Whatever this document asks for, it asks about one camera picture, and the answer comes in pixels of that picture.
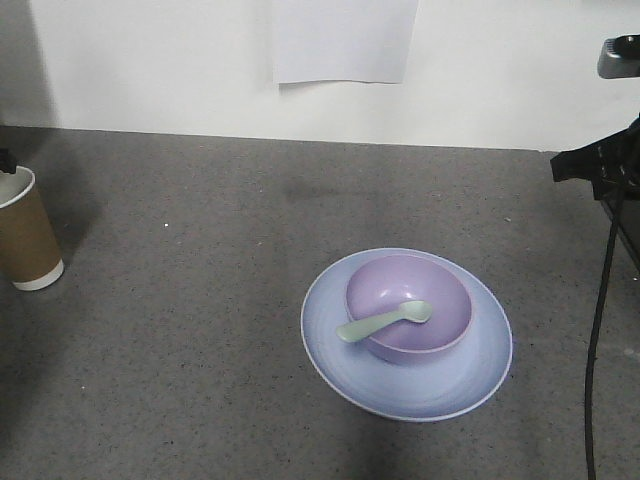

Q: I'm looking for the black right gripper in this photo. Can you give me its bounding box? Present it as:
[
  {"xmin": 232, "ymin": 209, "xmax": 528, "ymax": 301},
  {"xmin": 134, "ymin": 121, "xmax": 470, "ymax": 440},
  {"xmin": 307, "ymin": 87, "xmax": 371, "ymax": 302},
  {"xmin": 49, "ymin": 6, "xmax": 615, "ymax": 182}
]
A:
[{"xmin": 550, "ymin": 118, "xmax": 640, "ymax": 200}]

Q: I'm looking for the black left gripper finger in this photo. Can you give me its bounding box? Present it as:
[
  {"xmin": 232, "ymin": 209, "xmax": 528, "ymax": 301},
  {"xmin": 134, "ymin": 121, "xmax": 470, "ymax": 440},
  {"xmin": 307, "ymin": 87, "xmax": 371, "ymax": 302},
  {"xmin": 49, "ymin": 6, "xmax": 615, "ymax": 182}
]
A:
[{"xmin": 0, "ymin": 148, "xmax": 16, "ymax": 174}]

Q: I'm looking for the pale green plastic spoon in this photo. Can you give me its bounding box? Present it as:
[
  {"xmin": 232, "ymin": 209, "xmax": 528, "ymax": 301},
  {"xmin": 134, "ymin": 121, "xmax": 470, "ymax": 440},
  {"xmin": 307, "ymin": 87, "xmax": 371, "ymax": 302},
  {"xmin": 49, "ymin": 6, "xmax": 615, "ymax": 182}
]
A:
[{"xmin": 336, "ymin": 300, "xmax": 433, "ymax": 343}]

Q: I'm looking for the purple plastic bowl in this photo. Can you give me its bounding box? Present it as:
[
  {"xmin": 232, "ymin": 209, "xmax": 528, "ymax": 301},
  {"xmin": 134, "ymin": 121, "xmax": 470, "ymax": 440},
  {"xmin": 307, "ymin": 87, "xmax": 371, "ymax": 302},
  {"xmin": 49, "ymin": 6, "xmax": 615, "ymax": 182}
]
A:
[{"xmin": 336, "ymin": 253, "xmax": 474, "ymax": 365}]

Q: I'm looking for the brown paper cup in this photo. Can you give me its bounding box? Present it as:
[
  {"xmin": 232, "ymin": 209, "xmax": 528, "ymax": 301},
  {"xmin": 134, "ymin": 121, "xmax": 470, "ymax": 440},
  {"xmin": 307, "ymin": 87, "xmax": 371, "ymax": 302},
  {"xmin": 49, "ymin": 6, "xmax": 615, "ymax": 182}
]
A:
[{"xmin": 1, "ymin": 166, "xmax": 64, "ymax": 291}]

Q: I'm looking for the blue round plate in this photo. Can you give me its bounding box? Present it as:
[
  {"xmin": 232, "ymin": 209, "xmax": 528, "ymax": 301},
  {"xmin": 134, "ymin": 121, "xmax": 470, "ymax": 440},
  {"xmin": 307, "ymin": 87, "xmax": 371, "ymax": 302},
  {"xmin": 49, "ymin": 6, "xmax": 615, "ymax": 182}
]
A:
[{"xmin": 300, "ymin": 248, "xmax": 513, "ymax": 422}]

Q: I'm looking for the black flat appliance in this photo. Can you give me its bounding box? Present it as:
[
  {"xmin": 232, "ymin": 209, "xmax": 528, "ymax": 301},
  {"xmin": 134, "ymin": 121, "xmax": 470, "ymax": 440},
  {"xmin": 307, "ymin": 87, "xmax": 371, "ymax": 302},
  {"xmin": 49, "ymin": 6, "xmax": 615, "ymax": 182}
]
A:
[{"xmin": 599, "ymin": 196, "xmax": 639, "ymax": 270}]

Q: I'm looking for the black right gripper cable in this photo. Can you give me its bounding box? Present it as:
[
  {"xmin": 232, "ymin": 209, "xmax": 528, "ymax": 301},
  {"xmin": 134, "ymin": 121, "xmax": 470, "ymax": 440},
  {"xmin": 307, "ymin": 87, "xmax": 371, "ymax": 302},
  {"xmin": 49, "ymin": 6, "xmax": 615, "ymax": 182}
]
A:
[{"xmin": 583, "ymin": 169, "xmax": 632, "ymax": 480}]

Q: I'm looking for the white paper sheet on wall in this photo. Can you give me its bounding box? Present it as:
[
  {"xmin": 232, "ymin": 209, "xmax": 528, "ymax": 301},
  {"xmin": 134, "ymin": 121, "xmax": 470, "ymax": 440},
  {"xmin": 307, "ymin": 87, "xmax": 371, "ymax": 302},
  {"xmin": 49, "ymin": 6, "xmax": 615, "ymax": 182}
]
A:
[{"xmin": 271, "ymin": 0, "xmax": 419, "ymax": 84}]

